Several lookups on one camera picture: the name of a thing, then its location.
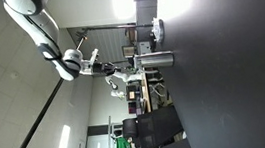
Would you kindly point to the black tripod pole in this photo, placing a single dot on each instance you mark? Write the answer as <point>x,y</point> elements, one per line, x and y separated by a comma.
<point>113,27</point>

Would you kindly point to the black office chair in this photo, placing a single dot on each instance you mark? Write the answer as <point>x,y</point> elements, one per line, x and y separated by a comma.
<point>155,128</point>

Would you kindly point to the round ceiling detector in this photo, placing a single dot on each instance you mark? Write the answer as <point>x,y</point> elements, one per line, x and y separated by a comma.
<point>14,75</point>

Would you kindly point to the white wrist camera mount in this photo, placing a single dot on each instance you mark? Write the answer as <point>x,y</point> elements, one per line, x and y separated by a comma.
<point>92,59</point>

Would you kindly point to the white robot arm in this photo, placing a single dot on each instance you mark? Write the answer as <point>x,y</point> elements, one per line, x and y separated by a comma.
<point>45,30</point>

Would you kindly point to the silver metal flask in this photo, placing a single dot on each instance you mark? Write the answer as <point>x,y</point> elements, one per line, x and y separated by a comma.
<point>156,60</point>

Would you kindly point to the black ceiling rail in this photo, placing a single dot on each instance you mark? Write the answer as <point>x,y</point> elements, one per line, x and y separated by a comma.
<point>33,129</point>

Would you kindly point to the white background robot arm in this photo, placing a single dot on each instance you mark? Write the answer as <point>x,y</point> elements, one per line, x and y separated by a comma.
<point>121,77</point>

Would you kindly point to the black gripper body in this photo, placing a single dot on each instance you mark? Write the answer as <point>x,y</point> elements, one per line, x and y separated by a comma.
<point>98,69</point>

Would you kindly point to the white metal shelf frame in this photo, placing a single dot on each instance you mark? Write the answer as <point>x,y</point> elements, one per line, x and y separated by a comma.
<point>111,140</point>

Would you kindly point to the small black monitor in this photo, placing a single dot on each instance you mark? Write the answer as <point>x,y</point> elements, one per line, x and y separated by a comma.
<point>129,51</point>

